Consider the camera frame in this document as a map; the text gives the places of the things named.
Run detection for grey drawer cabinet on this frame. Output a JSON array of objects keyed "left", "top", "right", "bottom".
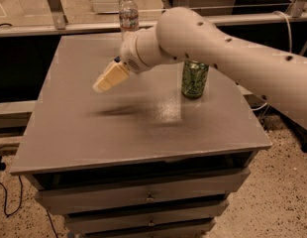
[{"left": 9, "top": 28, "right": 272, "bottom": 238}]

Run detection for bottom grey drawer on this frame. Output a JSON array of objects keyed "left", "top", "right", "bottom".
[{"left": 79, "top": 217, "right": 217, "bottom": 238}]

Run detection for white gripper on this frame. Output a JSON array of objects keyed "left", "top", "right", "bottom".
[{"left": 92, "top": 32, "right": 153, "bottom": 93}]

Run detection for white cable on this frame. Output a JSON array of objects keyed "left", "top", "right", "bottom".
[{"left": 272, "top": 10, "right": 293, "bottom": 54}]

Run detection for grey drawer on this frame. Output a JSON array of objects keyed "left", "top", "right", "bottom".
[
  {"left": 79, "top": 217, "right": 217, "bottom": 238},
  {"left": 65, "top": 199, "right": 228, "bottom": 234},
  {"left": 36, "top": 168, "right": 250, "bottom": 215}
]

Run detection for green soda can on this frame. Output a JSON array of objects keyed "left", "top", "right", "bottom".
[{"left": 181, "top": 60, "right": 209, "bottom": 99}]

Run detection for black floor cable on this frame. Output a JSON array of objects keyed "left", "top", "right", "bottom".
[{"left": 0, "top": 145, "right": 24, "bottom": 218}]

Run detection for clear plastic water bottle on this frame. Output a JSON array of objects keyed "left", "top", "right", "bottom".
[{"left": 119, "top": 0, "right": 139, "bottom": 40}]

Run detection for metal frame rail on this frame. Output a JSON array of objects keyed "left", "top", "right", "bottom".
[{"left": 0, "top": 0, "right": 307, "bottom": 35}]

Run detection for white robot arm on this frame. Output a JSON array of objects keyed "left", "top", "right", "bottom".
[{"left": 93, "top": 7, "right": 307, "bottom": 130}]

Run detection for top grey drawer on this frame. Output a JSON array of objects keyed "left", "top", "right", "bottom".
[{"left": 36, "top": 168, "right": 250, "bottom": 215}]

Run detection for middle grey drawer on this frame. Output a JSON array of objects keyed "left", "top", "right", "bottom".
[{"left": 65, "top": 199, "right": 228, "bottom": 234}]

